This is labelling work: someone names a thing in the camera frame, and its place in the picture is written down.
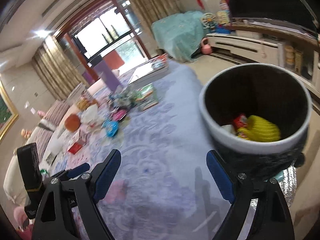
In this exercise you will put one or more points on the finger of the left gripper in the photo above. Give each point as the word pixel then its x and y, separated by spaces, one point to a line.
pixel 72 173

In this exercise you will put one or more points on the black trash bag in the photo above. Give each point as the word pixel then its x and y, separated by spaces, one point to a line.
pixel 263 167

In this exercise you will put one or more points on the gold striped left curtain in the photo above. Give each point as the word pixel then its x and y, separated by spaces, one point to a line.
pixel 55 69

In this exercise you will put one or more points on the white round trash bin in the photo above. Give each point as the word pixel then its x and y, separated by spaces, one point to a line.
pixel 261 89

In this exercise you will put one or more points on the black television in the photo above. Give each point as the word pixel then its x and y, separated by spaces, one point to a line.
pixel 303 13

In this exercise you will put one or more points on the teal cloth covered furniture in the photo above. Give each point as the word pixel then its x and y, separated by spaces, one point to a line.
pixel 180 35

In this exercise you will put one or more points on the pink kettlebell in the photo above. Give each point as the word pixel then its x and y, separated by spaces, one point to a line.
pixel 206 48

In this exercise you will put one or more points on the white TV cabinet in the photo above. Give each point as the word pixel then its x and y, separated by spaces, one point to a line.
pixel 255 49

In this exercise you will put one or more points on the gold framed wall painting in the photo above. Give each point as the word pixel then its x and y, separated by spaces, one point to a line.
pixel 9 113

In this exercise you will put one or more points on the stack of colourful books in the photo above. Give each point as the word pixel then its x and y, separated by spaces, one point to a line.
pixel 150 71

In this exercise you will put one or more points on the crumpled white tissue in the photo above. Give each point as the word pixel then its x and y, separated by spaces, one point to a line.
pixel 90 118

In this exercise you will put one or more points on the pink plastic cup lid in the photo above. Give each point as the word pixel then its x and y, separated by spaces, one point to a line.
pixel 119 115

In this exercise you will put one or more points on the purple tumbler black lid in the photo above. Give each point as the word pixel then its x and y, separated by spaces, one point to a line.
pixel 105 73

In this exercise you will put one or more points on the floral blue pink tablecloth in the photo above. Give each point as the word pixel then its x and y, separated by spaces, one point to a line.
pixel 163 188

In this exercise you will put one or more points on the blue jelly cup wrapper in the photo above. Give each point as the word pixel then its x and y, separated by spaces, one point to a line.
pixel 111 128

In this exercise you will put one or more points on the clear popcorn jar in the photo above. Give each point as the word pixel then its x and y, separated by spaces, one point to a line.
pixel 82 98

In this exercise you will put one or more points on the red snack packet in bin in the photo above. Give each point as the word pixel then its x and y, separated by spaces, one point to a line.
pixel 240 125

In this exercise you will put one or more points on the pink striped cushion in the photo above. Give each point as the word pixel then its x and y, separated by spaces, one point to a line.
pixel 49 122

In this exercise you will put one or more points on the red white small carton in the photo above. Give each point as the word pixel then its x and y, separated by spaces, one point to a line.
pixel 75 146

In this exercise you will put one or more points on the green white milk carton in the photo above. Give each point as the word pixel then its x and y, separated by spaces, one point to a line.
pixel 146 97

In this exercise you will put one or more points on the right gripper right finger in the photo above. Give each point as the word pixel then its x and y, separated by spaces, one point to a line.
pixel 272 219

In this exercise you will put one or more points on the toy ferris wheel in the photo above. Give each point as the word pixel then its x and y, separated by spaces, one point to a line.
pixel 209 21

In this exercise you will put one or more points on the yellow foam fruit net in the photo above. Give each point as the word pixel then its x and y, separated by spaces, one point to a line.
pixel 259 129

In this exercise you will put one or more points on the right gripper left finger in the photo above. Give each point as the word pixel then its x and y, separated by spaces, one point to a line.
pixel 54 218

